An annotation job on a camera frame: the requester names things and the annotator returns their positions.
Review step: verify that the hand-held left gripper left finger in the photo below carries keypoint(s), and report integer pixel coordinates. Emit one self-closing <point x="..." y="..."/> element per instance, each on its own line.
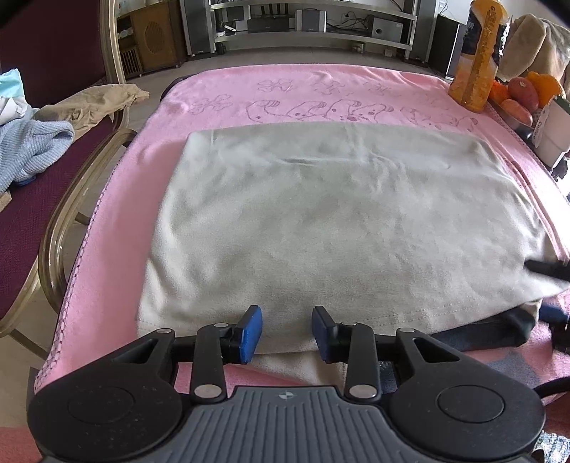
<point x="251" y="334"/>

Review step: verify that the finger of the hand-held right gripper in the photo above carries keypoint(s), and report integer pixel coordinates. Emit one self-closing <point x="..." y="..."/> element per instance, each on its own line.
<point x="550" y="269"/>
<point x="559" y="327"/>

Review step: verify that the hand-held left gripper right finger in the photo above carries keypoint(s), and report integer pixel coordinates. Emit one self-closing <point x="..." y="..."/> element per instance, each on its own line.
<point x="321" y="333"/>

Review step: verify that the light grey t-shirt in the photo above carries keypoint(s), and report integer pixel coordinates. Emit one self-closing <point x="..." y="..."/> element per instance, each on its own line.
<point x="334" y="222"/>

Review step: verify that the dark grey cloth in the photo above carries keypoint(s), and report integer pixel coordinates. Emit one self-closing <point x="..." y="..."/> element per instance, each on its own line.
<point x="498" y="327"/>

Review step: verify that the white paper cup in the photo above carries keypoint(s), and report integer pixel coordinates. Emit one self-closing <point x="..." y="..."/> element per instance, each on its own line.
<point x="552" y="133"/>

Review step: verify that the orange fruit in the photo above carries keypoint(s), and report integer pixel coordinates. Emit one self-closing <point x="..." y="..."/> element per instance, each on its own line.
<point x="547" y="87"/>
<point x="498" y="93"/>

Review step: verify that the orange drink bottle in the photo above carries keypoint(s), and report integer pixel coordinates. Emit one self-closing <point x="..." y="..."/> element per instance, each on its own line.
<point x="478" y="58"/>

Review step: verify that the beige cloth bundle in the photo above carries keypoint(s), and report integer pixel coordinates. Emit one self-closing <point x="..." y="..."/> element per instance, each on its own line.
<point x="530" y="44"/>

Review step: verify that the pink printed blanket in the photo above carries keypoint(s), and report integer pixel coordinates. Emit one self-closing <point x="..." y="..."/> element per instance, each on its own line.
<point x="285" y="95"/>

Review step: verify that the black tower speaker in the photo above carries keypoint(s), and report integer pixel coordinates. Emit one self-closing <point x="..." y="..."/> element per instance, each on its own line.
<point x="447" y="46"/>

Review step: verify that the grey tower speaker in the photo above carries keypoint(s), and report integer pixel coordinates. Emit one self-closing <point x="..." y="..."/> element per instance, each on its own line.
<point x="423" y="29"/>
<point x="198" y="26"/>

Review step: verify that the beige garment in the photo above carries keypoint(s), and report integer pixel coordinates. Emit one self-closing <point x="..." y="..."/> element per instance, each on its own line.
<point x="98" y="104"/>

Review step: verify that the small grey subwoofer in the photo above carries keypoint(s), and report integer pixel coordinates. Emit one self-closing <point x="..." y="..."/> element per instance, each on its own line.
<point x="387" y="29"/>

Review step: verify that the blue knitted garment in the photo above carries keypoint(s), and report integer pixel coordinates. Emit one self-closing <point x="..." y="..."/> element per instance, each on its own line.
<point x="26" y="147"/>

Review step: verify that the glass media shelf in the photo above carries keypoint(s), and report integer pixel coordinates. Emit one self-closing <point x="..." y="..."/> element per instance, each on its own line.
<point x="311" y="40"/>

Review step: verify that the black media box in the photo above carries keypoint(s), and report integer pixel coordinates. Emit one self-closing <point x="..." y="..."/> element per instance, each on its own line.
<point x="271" y="24"/>

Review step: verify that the wooden speaker cabinet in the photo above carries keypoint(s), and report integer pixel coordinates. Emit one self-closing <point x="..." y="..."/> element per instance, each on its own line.
<point x="156" y="35"/>

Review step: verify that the pale blue and white cloth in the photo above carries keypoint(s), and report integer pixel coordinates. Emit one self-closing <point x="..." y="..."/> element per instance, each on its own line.
<point x="13" y="95"/>

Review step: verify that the maroon chair with gold frame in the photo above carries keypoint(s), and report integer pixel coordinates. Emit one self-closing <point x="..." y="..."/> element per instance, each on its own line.
<point x="35" y="231"/>

